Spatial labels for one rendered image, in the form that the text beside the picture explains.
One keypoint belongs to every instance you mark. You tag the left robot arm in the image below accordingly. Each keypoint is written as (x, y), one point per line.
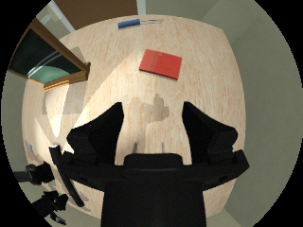
(38, 174)

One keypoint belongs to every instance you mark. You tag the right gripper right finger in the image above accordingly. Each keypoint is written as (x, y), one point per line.
(209, 140)

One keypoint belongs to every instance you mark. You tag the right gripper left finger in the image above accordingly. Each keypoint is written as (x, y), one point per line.
(96, 141)

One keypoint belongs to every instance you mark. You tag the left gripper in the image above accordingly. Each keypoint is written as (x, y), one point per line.
(47, 200)

